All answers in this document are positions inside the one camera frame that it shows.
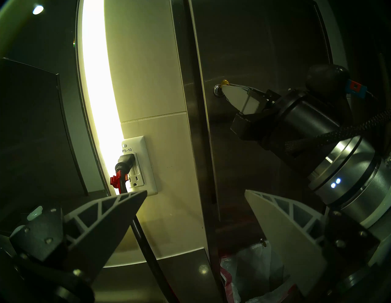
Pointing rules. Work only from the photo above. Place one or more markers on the black power plug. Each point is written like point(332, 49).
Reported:
point(125, 162)

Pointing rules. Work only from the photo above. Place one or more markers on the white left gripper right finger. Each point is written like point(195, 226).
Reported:
point(284, 235)

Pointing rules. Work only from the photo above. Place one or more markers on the large wall mirror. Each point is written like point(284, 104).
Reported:
point(45, 122)

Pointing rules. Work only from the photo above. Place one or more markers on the stainless dispenser cabinet frame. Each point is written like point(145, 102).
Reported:
point(195, 122)

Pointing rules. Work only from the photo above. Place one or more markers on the stainless towel dispenser door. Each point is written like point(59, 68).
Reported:
point(259, 39)

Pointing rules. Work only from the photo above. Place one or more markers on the trash bin with liner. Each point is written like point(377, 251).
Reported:
point(250, 268)

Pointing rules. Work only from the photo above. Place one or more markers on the bright vertical light strip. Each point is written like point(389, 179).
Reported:
point(97, 76)

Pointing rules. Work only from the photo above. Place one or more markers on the white wall power outlet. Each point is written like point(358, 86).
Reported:
point(143, 146)

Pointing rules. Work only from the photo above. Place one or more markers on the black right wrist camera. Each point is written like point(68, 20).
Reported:
point(327, 78)

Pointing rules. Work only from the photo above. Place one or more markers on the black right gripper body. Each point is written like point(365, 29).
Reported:
point(305, 119)

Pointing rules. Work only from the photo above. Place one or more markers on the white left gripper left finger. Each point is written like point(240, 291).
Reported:
point(100, 229)

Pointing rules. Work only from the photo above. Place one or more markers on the yellow key in lock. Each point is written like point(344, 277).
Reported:
point(217, 91)

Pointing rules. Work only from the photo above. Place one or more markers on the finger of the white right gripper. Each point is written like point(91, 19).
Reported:
point(259, 91)
point(244, 104)

